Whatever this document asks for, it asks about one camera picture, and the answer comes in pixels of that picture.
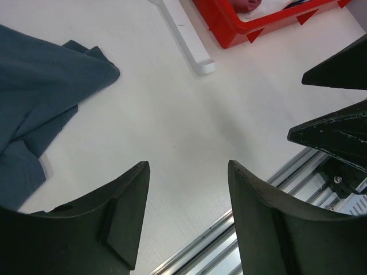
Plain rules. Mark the aluminium rail base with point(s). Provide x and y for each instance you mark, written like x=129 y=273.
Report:
x=311 y=176

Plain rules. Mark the white cloth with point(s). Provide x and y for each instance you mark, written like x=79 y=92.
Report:
x=285 y=8

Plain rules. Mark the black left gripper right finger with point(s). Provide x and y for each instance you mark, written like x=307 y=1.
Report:
x=280 y=234

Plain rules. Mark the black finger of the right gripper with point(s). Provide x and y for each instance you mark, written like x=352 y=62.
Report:
x=346 y=69
x=340 y=134

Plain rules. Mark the white clothes rack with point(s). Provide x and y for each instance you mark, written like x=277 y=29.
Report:
x=186 y=36

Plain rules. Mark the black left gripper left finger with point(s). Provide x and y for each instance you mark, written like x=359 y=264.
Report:
x=98 y=233

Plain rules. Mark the maroon red tank top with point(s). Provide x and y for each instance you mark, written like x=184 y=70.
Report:
x=244 y=6

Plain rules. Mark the blue tank top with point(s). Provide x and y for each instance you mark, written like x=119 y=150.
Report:
x=42 y=85

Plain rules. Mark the red plastic bin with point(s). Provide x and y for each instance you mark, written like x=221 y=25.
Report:
x=229 y=30

